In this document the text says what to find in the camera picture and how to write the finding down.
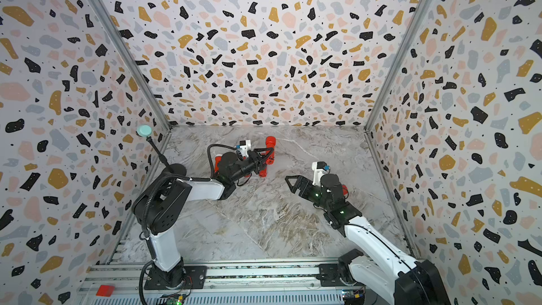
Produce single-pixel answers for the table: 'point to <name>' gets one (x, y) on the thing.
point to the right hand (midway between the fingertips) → (295, 182)
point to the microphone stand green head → (144, 130)
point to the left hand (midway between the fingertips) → (279, 152)
